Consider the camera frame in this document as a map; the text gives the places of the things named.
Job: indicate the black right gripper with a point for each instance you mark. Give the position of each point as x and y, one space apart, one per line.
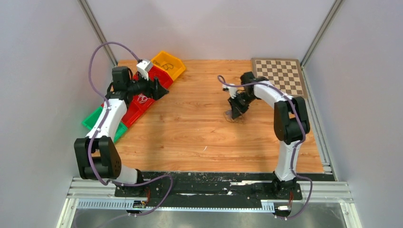
236 110

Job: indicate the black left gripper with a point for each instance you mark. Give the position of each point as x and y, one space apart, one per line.
155 90

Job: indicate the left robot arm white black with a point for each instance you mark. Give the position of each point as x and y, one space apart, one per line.
96 155

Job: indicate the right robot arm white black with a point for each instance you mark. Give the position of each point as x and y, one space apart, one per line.
290 122

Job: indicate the red plastic bin far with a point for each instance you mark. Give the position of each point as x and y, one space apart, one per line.
164 78

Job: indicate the red plastic bin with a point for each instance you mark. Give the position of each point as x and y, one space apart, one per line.
164 78
143 101
133 113

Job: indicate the red plastic bin middle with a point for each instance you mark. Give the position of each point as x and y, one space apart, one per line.
143 101

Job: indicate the yellow plastic bin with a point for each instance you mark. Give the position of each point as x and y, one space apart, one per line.
169 63

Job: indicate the red plastic bin near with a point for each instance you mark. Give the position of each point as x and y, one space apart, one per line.
133 113

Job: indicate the wooden chessboard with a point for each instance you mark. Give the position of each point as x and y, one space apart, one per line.
284 74

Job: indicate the green plastic bin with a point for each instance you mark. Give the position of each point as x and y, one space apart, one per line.
91 120

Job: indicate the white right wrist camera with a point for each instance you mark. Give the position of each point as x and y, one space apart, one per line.
232 89

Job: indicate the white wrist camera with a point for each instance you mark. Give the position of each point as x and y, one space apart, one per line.
143 67
232 89

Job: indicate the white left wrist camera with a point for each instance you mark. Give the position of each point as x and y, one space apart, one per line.
143 67

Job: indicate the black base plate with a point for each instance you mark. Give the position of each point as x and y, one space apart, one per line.
214 201

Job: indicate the white slotted cable duct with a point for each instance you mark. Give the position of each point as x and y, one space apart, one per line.
134 205

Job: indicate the aluminium frame rail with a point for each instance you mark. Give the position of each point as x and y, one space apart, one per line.
317 191

